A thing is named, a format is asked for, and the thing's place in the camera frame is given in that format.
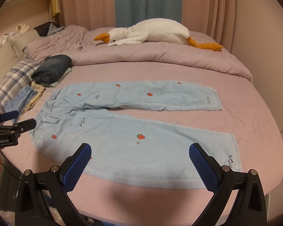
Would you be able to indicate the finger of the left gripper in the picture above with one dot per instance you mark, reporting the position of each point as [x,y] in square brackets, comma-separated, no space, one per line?
[23,126]
[9,116]

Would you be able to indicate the teal window curtain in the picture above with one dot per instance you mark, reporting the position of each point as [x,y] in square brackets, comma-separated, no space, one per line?
[130,12]

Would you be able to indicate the small white plush toy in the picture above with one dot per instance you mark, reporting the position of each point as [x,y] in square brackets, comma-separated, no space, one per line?
[20,29]

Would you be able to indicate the light blue strawberry pants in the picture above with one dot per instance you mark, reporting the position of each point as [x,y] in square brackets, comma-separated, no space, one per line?
[130,150]

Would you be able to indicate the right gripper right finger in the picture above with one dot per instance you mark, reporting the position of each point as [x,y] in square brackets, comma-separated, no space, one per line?
[217,179]

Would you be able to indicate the beige bed pillow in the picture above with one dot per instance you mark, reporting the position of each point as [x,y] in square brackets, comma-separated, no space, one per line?
[20,41]

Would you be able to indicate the folded cream patterned garment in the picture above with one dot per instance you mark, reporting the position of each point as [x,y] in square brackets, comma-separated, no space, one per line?
[34,98]

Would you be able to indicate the white goose plush toy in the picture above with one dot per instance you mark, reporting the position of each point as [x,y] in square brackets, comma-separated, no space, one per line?
[154,30]

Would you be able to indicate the folded mint green garment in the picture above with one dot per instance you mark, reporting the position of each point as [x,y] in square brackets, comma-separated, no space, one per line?
[54,84]

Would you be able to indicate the pink window curtain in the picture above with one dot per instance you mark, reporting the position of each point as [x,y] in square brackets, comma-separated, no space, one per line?
[214,18]

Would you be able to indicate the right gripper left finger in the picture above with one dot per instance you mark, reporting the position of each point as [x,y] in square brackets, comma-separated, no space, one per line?
[62,179]

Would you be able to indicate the folded blue denim garment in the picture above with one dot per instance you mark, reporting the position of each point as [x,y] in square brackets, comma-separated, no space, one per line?
[19,101]

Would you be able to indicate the folded dark denim jeans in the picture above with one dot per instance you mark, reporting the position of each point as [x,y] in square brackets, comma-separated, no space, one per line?
[51,69]

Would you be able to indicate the dark clothes pile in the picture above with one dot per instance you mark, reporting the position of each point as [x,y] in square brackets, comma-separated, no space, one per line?
[48,28]

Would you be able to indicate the lilac quilted duvet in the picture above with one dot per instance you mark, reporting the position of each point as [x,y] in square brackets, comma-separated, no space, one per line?
[78,43]

